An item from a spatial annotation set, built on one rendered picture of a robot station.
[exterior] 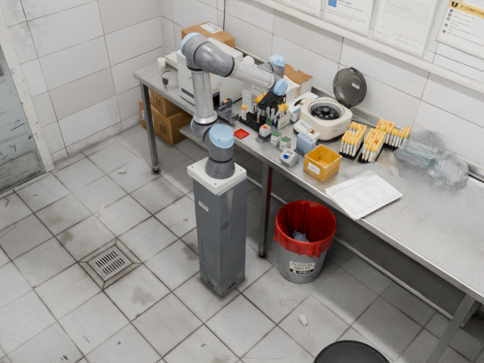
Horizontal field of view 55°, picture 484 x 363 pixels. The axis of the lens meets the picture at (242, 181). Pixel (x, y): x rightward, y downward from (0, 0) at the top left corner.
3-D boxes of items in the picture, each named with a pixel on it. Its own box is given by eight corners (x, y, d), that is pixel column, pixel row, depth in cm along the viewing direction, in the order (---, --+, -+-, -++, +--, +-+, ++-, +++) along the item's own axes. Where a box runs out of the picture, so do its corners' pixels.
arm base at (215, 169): (214, 183, 224) (214, 166, 217) (199, 166, 233) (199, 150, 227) (240, 173, 230) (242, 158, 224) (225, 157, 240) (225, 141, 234)
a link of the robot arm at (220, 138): (216, 163, 219) (217, 140, 210) (202, 149, 227) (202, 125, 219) (238, 156, 225) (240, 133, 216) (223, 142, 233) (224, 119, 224)
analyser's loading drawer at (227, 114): (206, 109, 274) (206, 101, 271) (214, 104, 278) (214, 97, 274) (230, 124, 264) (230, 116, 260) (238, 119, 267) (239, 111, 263)
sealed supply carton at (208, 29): (182, 54, 328) (180, 28, 315) (209, 45, 338) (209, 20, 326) (207, 72, 310) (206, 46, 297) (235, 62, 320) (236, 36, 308)
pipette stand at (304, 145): (293, 150, 250) (294, 135, 243) (302, 145, 253) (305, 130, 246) (307, 160, 244) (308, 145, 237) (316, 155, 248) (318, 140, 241)
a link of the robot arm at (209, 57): (216, 49, 183) (294, 80, 218) (202, 39, 190) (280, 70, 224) (203, 75, 187) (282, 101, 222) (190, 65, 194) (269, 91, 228)
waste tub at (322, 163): (302, 170, 238) (304, 155, 231) (318, 158, 245) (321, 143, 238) (323, 183, 231) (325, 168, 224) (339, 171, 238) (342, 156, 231)
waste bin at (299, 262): (258, 264, 303) (261, 217, 272) (294, 234, 322) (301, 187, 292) (302, 300, 283) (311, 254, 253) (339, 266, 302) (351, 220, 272)
